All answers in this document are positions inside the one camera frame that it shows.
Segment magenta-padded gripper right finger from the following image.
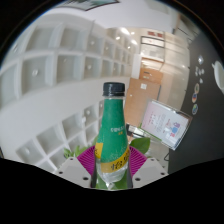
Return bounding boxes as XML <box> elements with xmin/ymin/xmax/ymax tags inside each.
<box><xmin>124</xmin><ymin>145</ymin><xmax>169</xmax><ymax>190</ymax></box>

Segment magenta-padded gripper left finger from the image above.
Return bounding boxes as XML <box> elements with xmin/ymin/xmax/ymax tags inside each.
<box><xmin>54</xmin><ymin>144</ymin><xmax>101</xmax><ymax>190</ymax></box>

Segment green yellow labelled drink bottle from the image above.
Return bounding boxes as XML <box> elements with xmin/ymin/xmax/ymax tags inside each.
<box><xmin>93</xmin><ymin>81</ymin><xmax>131</xmax><ymax>184</ymax></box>

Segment clear acrylic sign stand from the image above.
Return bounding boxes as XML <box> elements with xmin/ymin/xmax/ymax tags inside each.
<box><xmin>139</xmin><ymin>98</ymin><xmax>194</xmax><ymax>150</ymax></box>

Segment ceiling lights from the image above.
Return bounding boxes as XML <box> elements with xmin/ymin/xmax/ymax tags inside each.
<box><xmin>114</xmin><ymin>26</ymin><xmax>140</xmax><ymax>47</ymax></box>

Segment dark framed wall picture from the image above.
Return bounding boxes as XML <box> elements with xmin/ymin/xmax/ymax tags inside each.
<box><xmin>55</xmin><ymin>0</ymin><xmax>120</xmax><ymax>12</ymax></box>

